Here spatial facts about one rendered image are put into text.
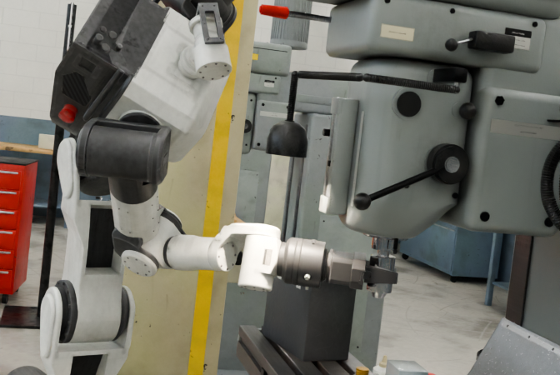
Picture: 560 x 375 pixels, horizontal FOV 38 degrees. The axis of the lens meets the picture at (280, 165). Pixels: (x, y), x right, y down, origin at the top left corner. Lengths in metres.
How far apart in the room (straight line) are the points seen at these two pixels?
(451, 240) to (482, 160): 7.41
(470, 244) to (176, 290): 5.97
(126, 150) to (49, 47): 9.01
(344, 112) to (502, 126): 0.28
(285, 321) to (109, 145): 0.71
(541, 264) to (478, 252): 7.19
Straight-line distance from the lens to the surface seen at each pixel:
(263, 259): 1.50
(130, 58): 1.52
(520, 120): 1.48
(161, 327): 3.25
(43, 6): 10.45
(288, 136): 1.38
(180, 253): 1.61
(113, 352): 1.94
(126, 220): 1.57
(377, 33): 1.36
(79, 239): 1.83
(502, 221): 1.48
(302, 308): 1.85
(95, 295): 1.86
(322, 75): 1.36
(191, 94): 1.54
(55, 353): 1.88
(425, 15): 1.40
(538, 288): 1.75
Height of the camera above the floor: 1.49
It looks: 3 degrees down
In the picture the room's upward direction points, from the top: 7 degrees clockwise
